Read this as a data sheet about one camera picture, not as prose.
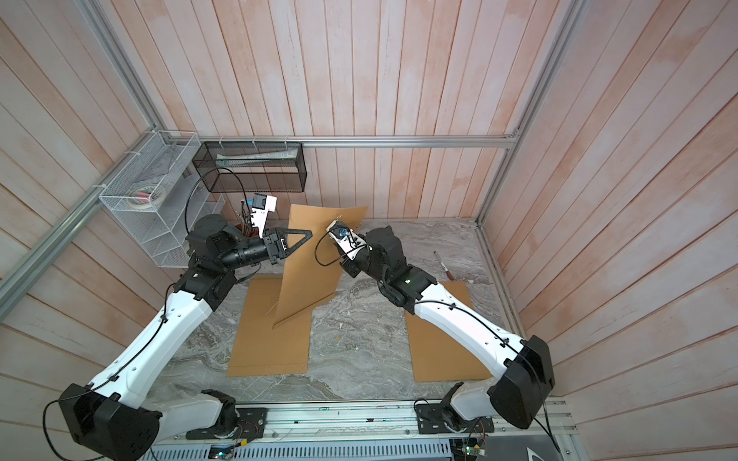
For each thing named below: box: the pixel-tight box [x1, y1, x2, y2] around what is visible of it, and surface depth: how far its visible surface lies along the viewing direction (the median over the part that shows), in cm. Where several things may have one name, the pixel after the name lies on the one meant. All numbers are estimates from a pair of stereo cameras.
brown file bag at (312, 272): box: [272, 204, 369, 329], surface depth 65 cm
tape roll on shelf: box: [126, 185, 167, 210], surface depth 75 cm
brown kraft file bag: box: [226, 274, 313, 378], surface depth 87 cm
